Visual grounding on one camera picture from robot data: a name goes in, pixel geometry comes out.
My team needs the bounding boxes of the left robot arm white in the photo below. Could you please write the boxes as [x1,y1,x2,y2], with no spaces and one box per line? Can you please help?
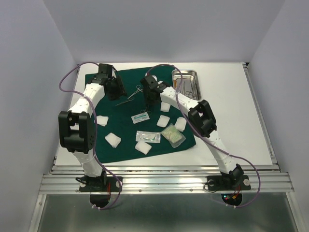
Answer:
[58,63,126,190]

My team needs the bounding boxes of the white gauze pad upper right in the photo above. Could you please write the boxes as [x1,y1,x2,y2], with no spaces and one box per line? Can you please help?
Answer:
[160,102,170,113]

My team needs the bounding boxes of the green surgical drape cloth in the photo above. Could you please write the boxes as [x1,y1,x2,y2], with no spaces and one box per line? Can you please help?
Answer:
[95,67,182,164]

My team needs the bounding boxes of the white gauze pad lower left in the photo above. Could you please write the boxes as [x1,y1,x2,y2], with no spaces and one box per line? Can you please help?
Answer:
[105,133,121,148]

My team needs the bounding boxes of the steel hemostat forceps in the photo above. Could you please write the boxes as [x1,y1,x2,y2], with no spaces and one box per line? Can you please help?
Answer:
[140,110,152,115]
[128,85,143,99]

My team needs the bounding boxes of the white blue-striped packet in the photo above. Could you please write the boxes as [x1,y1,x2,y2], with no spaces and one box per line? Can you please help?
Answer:
[131,113,150,124]

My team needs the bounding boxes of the clear suture packet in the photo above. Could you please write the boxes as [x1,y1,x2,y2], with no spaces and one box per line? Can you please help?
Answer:
[136,130,161,144]

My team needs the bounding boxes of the clear bag of swabs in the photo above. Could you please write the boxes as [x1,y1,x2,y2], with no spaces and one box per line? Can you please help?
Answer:
[161,123,186,148]

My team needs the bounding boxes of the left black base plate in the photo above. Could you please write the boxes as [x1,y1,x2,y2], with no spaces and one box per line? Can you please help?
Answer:
[75,176,121,193]

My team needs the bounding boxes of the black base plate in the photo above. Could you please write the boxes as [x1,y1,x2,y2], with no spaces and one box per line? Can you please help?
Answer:
[206,175,251,191]
[75,176,121,193]

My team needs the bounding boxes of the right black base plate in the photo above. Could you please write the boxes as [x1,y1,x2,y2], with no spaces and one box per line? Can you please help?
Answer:
[206,175,251,191]

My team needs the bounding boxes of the stainless steel tray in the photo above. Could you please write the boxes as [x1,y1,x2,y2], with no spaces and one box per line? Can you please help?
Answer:
[171,70,201,101]

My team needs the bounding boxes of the aluminium frame rail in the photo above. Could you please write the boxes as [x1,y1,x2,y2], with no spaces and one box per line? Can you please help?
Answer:
[39,164,294,194]

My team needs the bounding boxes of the white gauze pad bottom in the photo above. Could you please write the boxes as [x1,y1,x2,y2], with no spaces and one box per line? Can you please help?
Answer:
[135,141,152,155]

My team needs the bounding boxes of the steel tweezers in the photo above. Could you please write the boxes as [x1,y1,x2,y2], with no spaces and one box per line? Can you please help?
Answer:
[115,98,134,106]

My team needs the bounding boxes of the white gauze pad middle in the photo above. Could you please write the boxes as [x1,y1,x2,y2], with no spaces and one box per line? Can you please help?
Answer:
[156,115,170,128]

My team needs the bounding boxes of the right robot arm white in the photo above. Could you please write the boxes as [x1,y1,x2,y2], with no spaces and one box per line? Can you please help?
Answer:
[140,74,243,189]

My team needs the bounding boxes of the white gauze pad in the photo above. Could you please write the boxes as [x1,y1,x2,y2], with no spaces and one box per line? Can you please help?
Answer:
[97,116,109,127]
[105,133,121,148]
[160,102,170,113]
[174,117,187,132]
[156,115,170,128]
[135,141,152,155]

